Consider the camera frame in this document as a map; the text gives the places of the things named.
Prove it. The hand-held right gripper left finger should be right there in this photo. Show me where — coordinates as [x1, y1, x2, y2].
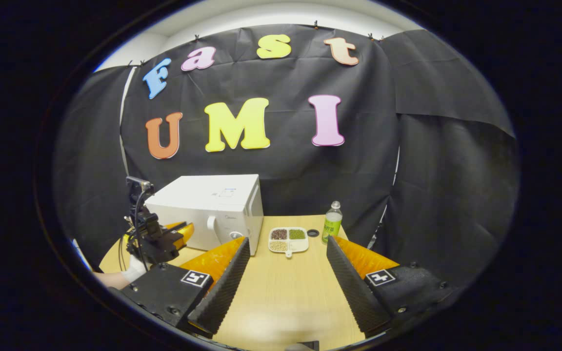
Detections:
[118, 237, 251, 339]

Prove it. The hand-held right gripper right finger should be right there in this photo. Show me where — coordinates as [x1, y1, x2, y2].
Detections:
[326, 235, 457, 338]

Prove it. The white microwave oven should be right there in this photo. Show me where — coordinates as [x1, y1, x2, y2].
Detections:
[144, 174, 264, 256]

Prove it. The green drink bottle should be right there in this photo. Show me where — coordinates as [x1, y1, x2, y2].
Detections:
[321, 201, 343, 244]

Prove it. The white divided dish of beans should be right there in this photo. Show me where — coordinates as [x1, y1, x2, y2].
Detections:
[268, 227, 309, 258]

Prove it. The black backdrop cloth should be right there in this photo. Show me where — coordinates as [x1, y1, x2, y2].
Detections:
[54, 23, 521, 288]

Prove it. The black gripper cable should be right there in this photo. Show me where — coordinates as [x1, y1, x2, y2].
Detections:
[118, 188, 151, 271]

